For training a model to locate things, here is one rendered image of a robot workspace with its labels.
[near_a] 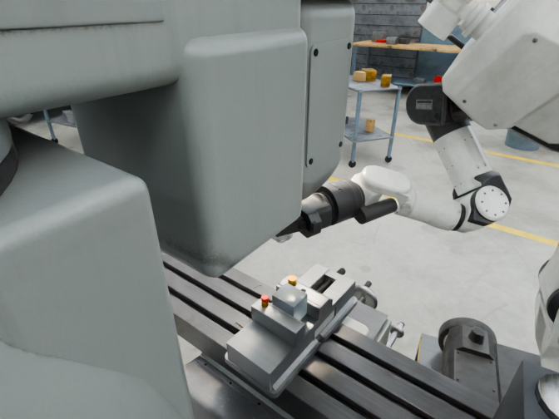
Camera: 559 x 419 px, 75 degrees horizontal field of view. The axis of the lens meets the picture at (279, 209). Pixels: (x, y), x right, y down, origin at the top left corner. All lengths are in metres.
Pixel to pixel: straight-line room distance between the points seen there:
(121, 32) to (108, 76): 0.03
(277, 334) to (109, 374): 0.56
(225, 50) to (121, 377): 0.28
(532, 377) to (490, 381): 0.69
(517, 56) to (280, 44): 0.47
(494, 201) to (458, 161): 0.12
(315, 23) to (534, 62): 0.41
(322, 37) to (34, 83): 0.36
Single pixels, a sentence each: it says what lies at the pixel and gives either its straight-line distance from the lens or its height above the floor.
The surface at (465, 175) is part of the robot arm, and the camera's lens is 0.94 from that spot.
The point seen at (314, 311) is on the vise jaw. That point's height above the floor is 1.02.
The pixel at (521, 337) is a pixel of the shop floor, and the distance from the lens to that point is 2.53.
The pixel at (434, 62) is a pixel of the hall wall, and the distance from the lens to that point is 8.33.
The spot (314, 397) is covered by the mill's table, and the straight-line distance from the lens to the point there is 0.83.
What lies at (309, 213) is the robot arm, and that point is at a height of 1.27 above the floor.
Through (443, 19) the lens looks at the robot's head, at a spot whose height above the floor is 1.59.
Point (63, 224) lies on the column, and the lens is 0.24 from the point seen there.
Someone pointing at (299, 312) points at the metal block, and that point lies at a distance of 0.83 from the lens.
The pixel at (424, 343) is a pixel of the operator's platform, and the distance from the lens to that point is 1.70.
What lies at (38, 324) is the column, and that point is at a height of 1.46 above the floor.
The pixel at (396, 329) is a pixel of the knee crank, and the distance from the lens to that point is 1.54.
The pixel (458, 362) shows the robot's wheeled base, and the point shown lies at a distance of 1.43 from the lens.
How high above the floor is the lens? 1.63
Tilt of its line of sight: 30 degrees down
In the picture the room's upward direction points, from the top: straight up
